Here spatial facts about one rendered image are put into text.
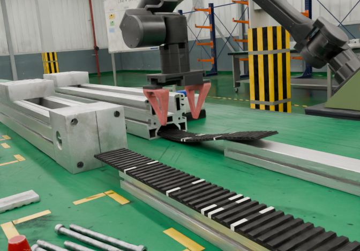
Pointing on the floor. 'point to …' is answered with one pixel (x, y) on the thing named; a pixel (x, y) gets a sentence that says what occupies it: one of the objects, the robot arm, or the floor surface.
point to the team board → (112, 17)
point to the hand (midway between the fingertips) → (179, 118)
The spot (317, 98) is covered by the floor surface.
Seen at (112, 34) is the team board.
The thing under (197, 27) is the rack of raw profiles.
